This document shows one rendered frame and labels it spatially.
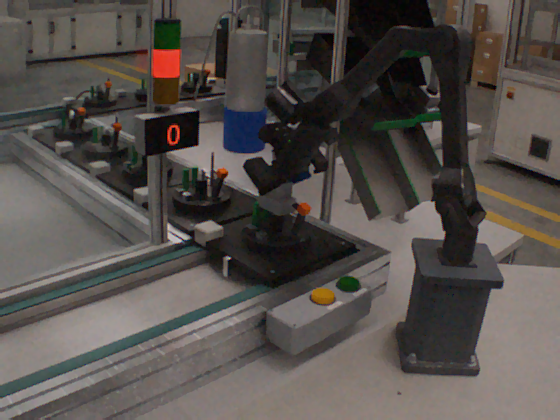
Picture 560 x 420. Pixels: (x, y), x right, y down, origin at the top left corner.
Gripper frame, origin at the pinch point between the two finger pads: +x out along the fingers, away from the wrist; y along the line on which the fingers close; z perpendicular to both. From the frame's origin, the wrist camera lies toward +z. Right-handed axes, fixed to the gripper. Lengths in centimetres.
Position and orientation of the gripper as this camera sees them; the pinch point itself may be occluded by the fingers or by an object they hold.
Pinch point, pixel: (276, 181)
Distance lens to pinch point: 119.2
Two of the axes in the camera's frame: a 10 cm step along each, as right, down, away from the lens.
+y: -7.2, 2.2, -6.6
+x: -4.4, 5.8, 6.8
